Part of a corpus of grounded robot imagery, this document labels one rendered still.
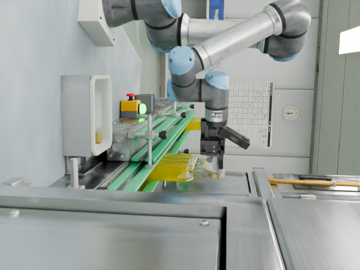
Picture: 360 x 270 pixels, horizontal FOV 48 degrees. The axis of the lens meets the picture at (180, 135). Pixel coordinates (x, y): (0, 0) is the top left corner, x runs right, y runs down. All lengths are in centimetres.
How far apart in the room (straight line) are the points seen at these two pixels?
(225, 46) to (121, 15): 35
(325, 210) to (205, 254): 14
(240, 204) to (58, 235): 17
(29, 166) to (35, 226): 61
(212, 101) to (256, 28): 25
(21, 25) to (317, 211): 75
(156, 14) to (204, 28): 18
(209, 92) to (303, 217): 91
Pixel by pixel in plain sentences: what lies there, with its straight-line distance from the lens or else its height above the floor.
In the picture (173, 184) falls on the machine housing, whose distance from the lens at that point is 186.
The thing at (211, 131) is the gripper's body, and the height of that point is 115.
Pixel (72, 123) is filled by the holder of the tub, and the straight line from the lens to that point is 114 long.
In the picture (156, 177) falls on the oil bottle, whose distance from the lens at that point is 141.
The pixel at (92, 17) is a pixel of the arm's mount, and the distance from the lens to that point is 126.
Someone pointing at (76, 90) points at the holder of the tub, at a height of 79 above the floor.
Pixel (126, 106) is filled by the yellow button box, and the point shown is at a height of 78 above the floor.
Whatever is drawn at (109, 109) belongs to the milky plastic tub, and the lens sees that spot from 127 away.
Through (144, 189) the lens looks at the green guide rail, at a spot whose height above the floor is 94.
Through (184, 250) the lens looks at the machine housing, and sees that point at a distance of 32.
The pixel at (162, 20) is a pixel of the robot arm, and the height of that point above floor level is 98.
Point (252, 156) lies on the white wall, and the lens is 740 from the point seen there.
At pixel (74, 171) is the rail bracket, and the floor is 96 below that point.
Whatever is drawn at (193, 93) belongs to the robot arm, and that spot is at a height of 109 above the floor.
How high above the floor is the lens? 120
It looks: 7 degrees down
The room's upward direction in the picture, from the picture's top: 92 degrees clockwise
